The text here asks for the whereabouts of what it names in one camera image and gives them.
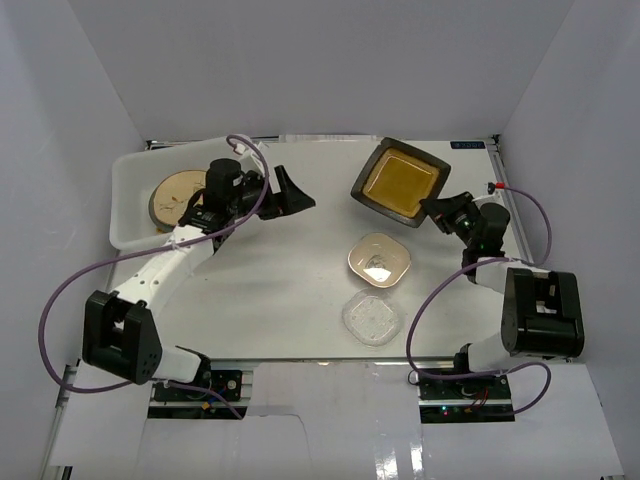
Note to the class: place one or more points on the beige square bowl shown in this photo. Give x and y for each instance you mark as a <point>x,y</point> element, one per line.
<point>379,260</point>

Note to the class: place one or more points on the cream bird pattern plate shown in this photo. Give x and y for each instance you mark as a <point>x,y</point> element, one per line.
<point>177,189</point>

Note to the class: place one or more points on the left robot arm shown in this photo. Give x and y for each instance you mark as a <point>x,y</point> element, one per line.
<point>120,334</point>

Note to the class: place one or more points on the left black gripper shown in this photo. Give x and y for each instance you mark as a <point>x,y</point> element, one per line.
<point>270,196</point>

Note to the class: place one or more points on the black and amber square plate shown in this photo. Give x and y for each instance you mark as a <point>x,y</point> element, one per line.
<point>396,178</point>

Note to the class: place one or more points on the blue label sticker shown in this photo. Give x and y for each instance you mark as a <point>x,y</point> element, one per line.
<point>467,145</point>

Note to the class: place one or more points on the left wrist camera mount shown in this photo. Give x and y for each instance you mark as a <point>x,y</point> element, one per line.
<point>246,156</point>

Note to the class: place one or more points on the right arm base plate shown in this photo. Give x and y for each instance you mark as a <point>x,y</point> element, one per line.
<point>476,400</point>

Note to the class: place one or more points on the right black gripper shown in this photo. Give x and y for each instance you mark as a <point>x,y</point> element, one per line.
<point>442,209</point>

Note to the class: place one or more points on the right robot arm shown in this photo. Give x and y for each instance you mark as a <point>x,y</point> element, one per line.
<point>541,313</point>

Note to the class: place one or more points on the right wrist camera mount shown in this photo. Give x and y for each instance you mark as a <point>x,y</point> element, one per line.
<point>492,195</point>

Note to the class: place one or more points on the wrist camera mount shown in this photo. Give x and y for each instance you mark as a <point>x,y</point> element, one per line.
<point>492,195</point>
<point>246,156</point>

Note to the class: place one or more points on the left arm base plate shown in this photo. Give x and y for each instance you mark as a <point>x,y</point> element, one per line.
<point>218,396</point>

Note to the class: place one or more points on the white plastic bin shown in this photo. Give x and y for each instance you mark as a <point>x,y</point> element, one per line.
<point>136,176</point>

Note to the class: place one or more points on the teal round plate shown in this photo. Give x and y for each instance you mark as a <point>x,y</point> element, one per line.
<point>160,215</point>

